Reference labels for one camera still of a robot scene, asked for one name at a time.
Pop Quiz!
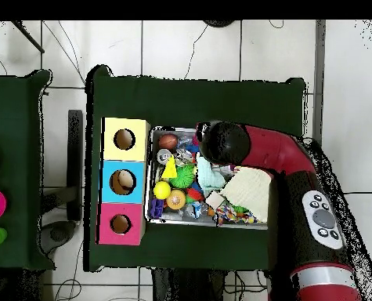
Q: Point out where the dark green side tablecloth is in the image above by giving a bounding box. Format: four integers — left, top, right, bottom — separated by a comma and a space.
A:
0, 69, 56, 271

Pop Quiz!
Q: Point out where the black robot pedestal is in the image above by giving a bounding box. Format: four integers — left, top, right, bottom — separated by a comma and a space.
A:
150, 267, 227, 301

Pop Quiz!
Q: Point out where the brown toy football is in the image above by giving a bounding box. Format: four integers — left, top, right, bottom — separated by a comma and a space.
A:
157, 133, 179, 151

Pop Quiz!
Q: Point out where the light blue waffle cloth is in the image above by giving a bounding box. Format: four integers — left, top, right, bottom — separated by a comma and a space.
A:
195, 154, 226, 198

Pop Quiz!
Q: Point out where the yellow ball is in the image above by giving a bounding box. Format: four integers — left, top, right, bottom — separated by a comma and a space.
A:
153, 180, 172, 201

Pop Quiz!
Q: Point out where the cream waffle cloth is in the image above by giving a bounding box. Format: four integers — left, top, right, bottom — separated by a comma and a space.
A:
219, 165, 273, 223

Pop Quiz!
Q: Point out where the silver mesh bin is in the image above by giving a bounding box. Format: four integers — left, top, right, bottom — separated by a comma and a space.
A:
144, 125, 271, 231

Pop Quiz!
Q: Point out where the wooden box with three holes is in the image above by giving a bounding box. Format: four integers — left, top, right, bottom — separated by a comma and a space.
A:
96, 117, 151, 246

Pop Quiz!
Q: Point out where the yellow cheese wedge toy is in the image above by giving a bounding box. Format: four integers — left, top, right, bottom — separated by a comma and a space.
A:
161, 154, 179, 180

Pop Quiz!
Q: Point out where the crushed silver can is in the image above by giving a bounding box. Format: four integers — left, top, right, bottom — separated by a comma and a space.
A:
173, 147, 194, 167

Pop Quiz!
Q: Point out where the black tripod leg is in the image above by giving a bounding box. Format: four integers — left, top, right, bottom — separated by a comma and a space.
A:
11, 20, 45, 53

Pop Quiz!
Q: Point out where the toy hamburger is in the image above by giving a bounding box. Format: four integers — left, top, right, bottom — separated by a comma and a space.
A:
165, 188, 187, 210

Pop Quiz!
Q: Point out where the black upright panel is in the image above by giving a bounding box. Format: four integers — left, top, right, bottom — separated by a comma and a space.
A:
67, 109, 84, 222

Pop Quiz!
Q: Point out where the green spiky ball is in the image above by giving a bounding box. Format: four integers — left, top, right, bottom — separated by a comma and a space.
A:
168, 163, 196, 189

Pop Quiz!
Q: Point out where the black round base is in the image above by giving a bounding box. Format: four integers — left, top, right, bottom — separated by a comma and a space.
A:
202, 20, 236, 28

